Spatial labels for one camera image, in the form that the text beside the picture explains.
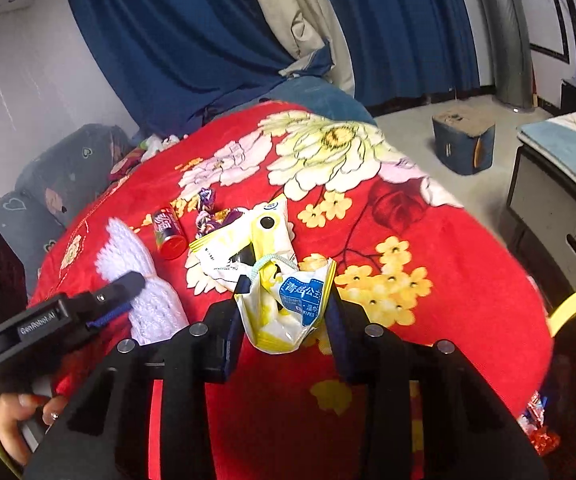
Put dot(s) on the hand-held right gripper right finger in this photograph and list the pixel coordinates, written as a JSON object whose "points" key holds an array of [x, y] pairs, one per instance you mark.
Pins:
{"points": [[340, 345]]}

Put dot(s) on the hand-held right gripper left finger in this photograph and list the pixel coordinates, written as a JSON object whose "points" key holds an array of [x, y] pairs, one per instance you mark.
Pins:
{"points": [[233, 345]]}

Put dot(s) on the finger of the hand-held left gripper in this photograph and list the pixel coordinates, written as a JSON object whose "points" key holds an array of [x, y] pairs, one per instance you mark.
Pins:
{"points": [[122, 290]]}

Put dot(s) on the yellow white wet wipes packet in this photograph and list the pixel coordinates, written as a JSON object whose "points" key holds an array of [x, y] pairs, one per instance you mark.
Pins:
{"points": [[288, 310]]}

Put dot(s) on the person's left hand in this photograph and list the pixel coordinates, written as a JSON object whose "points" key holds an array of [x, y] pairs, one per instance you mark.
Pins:
{"points": [[7, 420]]}

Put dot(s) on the red drink can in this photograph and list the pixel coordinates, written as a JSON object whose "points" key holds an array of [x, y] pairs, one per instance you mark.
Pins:
{"points": [[167, 232]]}

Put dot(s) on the red floral blanket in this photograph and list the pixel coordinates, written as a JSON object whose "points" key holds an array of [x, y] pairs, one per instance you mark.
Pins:
{"points": [[443, 310]]}

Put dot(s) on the grey heart-print pillow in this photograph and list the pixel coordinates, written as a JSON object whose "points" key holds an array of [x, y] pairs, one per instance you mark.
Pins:
{"points": [[72, 160], [17, 220]]}

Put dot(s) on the purple candy wrapper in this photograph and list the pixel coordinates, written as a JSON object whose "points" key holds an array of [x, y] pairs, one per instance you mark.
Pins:
{"points": [[206, 199], [217, 221]]}

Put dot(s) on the white yellow snack packet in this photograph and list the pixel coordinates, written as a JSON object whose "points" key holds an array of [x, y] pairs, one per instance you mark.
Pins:
{"points": [[263, 230]]}

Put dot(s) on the white crumpled bag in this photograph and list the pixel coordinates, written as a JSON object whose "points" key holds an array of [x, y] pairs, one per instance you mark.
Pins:
{"points": [[160, 146]]}

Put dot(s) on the red blue snack wrapper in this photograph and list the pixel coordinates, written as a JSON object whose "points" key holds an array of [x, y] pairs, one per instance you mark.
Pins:
{"points": [[538, 425]]}

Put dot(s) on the blue storage stool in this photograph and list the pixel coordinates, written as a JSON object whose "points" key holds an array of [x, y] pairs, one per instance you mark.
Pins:
{"points": [[460, 152]]}

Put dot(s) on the blue quilt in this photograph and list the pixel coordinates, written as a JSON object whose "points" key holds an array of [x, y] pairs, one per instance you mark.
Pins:
{"points": [[318, 97]]}

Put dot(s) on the blue curtain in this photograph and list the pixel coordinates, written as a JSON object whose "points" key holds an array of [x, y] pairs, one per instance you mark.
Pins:
{"points": [[403, 25], [177, 35]]}

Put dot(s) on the glass coffee table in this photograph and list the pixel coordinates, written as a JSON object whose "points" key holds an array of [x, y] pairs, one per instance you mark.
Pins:
{"points": [[558, 150]]}

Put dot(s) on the beige curtain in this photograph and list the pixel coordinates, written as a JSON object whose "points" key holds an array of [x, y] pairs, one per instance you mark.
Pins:
{"points": [[308, 20]]}

